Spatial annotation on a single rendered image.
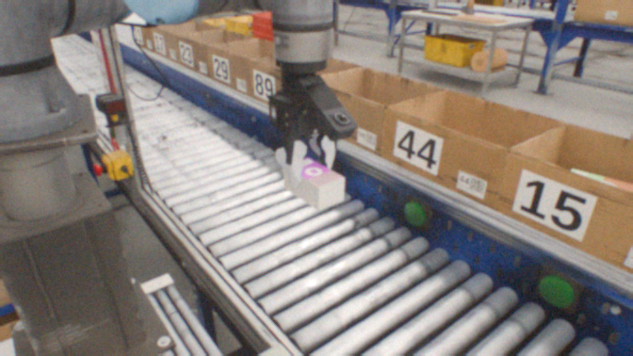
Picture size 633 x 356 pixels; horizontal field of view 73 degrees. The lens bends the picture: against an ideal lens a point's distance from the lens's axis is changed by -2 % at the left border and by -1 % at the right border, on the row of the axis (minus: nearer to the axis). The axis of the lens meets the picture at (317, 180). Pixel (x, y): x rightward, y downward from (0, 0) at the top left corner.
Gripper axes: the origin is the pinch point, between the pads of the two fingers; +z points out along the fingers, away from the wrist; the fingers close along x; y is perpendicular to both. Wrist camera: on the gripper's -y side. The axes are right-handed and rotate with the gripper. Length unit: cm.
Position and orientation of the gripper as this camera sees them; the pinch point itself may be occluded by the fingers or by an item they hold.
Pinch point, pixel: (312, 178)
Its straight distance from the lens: 74.5
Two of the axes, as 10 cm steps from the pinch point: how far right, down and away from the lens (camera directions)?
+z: 0.0, 8.8, 4.7
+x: -7.8, 3.0, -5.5
